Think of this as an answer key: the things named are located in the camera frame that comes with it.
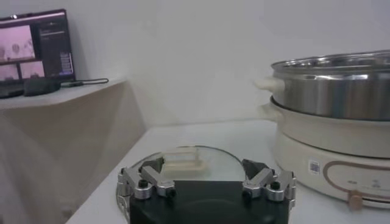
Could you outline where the black usb hub with cable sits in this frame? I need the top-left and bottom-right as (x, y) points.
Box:
(60, 78), (110, 88)

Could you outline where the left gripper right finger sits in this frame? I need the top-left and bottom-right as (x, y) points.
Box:
(241, 158), (297, 211)

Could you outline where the glass lid with cream handle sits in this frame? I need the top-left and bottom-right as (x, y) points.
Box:
(130, 145), (247, 183)

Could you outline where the black computer mouse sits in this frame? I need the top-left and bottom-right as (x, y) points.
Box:
(23, 78), (62, 97)

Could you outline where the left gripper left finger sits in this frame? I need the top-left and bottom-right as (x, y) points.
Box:
(116, 156), (177, 220)

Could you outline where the stainless steel steamer basket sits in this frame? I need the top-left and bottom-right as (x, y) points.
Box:
(252, 50), (390, 122)

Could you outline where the black laptop with dark screen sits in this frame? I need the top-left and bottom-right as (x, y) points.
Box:
(0, 8), (76, 100)

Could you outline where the white side table with mouse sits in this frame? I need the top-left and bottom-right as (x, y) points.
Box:
(0, 78), (146, 224)

